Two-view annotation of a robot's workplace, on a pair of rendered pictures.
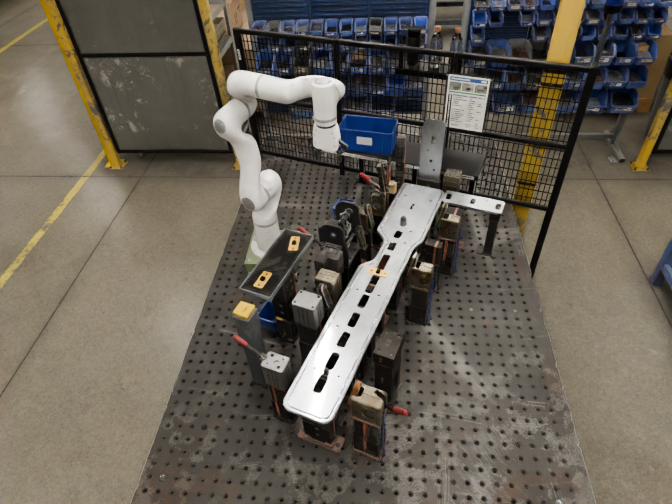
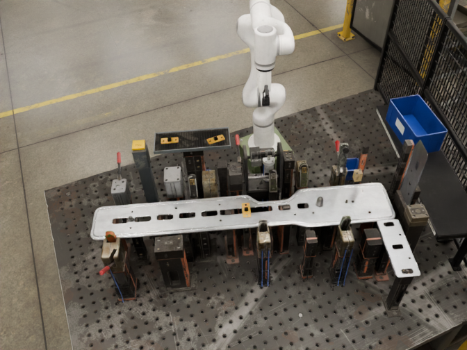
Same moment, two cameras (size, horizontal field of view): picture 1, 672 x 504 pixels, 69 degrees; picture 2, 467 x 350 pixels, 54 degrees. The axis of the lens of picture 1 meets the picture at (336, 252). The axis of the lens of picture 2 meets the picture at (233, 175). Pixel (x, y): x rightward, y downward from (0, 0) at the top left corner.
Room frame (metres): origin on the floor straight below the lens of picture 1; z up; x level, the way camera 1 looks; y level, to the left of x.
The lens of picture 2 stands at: (0.78, -1.31, 2.63)
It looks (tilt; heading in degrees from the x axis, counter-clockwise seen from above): 46 degrees down; 61
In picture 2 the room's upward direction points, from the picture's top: 3 degrees counter-clockwise
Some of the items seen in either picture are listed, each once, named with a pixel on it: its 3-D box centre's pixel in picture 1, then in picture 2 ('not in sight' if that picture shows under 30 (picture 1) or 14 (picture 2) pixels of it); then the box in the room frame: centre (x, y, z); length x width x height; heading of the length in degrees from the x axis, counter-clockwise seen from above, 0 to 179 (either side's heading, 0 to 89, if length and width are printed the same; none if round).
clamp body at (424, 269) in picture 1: (420, 293); (263, 256); (1.44, -0.36, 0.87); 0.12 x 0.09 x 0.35; 63
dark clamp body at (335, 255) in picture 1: (334, 283); (236, 194); (1.52, 0.02, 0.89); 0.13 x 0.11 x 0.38; 63
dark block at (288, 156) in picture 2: not in sight; (286, 185); (1.76, -0.08, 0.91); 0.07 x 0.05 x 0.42; 63
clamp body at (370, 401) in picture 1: (369, 421); (120, 269); (0.85, -0.08, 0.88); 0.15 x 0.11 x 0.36; 63
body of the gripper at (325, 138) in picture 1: (326, 133); (264, 76); (1.67, 0.00, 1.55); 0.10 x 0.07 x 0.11; 63
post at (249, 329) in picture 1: (254, 348); (146, 178); (1.17, 0.35, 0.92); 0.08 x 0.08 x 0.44; 63
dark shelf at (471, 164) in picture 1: (400, 152); (424, 162); (2.35, -0.40, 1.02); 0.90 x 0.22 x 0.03; 63
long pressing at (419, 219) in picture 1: (378, 276); (242, 212); (1.44, -0.17, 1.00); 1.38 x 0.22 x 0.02; 153
